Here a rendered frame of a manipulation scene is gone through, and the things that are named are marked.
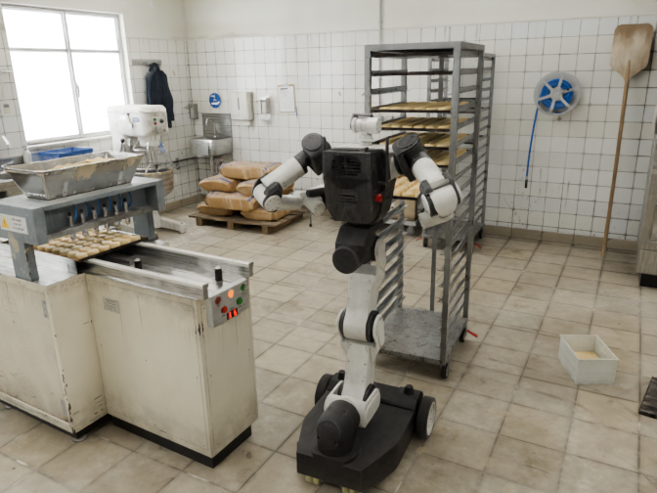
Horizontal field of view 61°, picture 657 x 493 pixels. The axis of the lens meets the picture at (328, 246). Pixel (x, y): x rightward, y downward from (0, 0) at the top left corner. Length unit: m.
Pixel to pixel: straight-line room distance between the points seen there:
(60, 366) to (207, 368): 0.74
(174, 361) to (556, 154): 4.38
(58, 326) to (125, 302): 0.33
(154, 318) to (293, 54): 4.79
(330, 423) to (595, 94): 4.29
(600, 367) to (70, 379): 2.74
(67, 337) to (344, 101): 4.50
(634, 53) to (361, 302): 3.97
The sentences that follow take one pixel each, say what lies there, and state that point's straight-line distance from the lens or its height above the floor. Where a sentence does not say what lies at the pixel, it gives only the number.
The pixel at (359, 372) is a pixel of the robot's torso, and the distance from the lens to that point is 2.53.
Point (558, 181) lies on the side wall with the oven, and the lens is 5.92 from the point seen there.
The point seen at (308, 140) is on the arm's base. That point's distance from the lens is 2.32.
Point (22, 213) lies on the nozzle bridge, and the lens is 2.66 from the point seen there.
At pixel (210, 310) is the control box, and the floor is 0.78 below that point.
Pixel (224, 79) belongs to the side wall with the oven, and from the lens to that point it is 7.41.
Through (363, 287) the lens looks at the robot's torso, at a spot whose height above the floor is 0.81.
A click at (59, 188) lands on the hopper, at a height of 1.23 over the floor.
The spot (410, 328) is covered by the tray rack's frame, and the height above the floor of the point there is 0.15.
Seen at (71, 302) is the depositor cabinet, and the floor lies 0.72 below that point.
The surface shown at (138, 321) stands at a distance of 2.59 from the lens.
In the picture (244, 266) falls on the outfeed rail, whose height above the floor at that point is 0.89.
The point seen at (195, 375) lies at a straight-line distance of 2.46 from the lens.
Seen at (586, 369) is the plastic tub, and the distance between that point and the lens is 3.45.
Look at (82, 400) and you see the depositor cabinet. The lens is 2.97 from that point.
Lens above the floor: 1.70
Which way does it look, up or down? 18 degrees down
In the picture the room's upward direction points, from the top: 1 degrees counter-clockwise
